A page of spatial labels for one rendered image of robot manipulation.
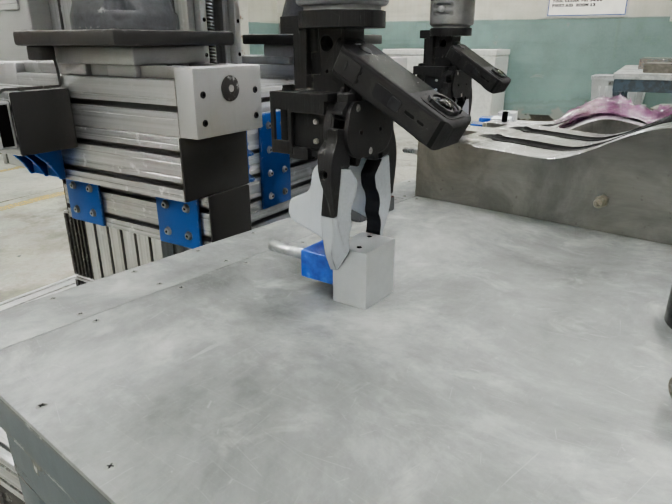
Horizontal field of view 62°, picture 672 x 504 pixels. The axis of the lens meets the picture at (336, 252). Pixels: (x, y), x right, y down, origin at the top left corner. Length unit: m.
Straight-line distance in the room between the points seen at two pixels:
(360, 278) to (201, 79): 0.38
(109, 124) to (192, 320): 0.46
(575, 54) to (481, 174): 7.36
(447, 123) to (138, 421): 0.29
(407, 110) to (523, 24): 7.84
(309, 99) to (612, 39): 7.71
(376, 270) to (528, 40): 7.80
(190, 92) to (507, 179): 0.43
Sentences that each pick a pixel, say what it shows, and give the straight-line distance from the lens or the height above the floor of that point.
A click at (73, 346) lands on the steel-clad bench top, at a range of 0.49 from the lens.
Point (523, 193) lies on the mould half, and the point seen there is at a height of 0.83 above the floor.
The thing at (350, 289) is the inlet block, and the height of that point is 0.82.
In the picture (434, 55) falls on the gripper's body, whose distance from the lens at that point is 1.05.
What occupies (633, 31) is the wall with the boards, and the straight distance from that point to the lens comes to 8.11.
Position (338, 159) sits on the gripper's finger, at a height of 0.94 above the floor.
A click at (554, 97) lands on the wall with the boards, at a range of 8.20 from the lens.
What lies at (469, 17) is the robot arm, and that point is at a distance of 1.03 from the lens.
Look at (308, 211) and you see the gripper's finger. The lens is 0.49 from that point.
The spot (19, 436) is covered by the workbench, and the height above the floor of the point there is 0.77.
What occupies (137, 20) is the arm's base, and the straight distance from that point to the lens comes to 0.87.
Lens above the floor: 1.02
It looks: 21 degrees down
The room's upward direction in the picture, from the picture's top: straight up
